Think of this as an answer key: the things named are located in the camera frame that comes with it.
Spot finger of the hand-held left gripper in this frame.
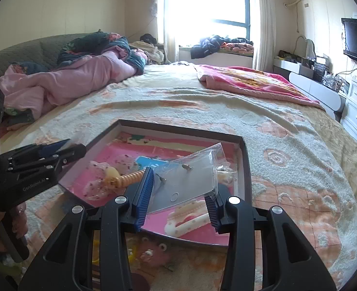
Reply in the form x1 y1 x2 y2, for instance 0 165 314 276
8 144 87 173
1 139 72 162

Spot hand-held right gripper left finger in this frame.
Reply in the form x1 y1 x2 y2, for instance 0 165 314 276
18 167 155 291

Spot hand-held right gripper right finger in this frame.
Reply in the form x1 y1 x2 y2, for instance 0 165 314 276
204 184 338 291

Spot gold spiral hair tie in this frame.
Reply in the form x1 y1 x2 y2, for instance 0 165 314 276
105 169 146 192

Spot white hair clip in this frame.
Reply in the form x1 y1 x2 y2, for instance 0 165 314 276
164 201 212 237

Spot pink polka dot scrunchie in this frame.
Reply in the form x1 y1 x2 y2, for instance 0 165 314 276
82 154 138 201

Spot clear plastic bag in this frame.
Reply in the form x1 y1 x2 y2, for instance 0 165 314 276
147 142 228 214

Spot dark shallow cardboard box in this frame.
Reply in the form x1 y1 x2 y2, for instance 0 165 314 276
58 119 252 247

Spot person's left hand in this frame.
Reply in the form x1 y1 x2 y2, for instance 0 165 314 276
0 202 28 251

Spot pink plush hair clip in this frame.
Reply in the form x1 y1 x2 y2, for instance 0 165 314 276
135 237 172 265

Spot yellow hair accessory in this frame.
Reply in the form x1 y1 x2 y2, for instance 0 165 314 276
90 236 137 265

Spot pink quilt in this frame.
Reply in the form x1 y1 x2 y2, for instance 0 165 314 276
0 51 140 119

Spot grey quilted headboard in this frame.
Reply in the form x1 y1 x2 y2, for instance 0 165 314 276
0 33 90 99

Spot dark floral quilt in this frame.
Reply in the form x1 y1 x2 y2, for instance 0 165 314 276
11 30 146 75

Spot pink printed blanket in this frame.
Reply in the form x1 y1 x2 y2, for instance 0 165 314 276
196 64 325 110

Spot dark cloth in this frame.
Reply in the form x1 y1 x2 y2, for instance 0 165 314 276
140 33 158 45

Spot white dresser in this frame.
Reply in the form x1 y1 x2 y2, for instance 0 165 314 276
272 57 348 119

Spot pile of clothes on sill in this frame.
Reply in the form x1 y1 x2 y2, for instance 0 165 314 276
190 34 255 60

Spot white sheer curtain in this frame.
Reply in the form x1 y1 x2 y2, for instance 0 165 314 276
251 0 281 74
155 0 179 65

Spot small dresser mirror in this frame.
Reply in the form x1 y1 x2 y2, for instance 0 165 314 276
294 34 316 62

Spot window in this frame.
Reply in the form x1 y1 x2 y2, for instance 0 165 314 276
166 0 252 49

